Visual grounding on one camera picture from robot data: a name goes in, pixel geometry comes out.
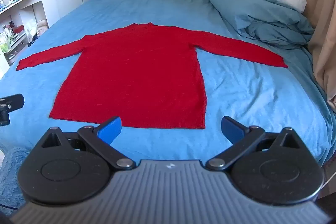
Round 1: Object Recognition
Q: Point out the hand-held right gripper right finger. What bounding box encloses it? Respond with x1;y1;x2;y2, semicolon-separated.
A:
205;116;306;171

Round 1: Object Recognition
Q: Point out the white shelf unit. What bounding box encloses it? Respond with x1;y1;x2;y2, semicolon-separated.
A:
0;0;51;68

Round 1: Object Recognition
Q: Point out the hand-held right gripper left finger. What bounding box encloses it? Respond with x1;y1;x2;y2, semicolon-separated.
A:
39;116;137;171

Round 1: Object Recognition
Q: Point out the blue fuzzy rug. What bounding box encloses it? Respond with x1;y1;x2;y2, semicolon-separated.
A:
0;147;30;216

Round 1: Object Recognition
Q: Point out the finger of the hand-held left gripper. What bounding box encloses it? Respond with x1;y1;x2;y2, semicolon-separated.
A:
0;93;25;127

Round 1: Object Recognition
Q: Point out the teal duvet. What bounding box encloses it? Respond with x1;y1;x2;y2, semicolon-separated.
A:
204;0;315;50

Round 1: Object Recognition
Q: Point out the red knit sweater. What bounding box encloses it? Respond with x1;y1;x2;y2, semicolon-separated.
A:
16;21;289;130

